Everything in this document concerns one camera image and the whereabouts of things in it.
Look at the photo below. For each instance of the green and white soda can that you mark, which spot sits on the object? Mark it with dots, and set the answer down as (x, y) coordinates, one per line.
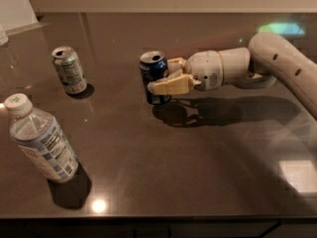
(69, 70)

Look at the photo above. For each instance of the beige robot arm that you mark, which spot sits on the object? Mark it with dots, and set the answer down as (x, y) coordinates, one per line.
(268, 57)

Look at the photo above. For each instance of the clear plastic water bottle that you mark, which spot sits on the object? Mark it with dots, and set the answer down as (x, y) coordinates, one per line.
(40, 138)

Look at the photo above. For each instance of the blue pepsi can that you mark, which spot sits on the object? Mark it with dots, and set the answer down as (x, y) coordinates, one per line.
(153, 66)

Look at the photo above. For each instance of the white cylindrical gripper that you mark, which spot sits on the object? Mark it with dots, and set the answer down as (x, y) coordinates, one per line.
(204, 68)

